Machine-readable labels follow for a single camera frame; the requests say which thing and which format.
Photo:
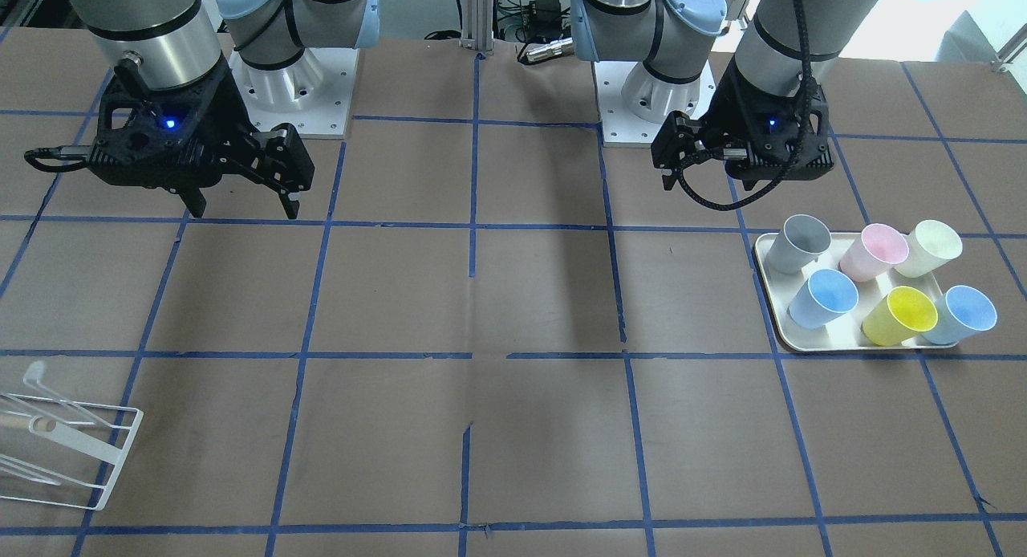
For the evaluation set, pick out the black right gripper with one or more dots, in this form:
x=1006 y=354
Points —
x=228 y=117

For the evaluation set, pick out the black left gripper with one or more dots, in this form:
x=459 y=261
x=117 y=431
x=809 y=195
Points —
x=732 y=111

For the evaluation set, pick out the light blue plastic cup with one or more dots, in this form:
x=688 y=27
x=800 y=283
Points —
x=825 y=296

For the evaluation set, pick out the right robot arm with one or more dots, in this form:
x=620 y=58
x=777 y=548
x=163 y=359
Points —
x=174 y=43

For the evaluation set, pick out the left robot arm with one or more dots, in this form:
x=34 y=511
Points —
x=788 y=46

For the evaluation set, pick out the grey plastic cup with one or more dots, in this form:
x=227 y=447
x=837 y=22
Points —
x=800 y=242

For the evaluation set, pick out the pink plastic cup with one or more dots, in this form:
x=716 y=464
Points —
x=877 y=249

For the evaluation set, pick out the cream plastic cup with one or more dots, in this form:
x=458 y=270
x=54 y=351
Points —
x=931 y=244

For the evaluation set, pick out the yellow plastic cup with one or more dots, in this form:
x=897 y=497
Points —
x=904 y=313

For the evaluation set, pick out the silver cylindrical connector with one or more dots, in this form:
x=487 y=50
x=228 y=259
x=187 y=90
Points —
x=533 y=56

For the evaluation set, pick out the black power adapter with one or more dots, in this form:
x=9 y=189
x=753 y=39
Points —
x=545 y=10

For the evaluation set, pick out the cream plastic tray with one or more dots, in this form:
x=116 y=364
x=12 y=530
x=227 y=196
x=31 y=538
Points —
x=843 y=334

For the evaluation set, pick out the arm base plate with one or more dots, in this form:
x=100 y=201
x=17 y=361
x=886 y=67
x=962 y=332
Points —
x=642 y=128
x=329 y=107

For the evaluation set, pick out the aluminium frame post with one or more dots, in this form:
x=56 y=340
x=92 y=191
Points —
x=476 y=25

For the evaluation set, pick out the white wire cup rack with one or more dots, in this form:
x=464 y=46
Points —
x=63 y=452

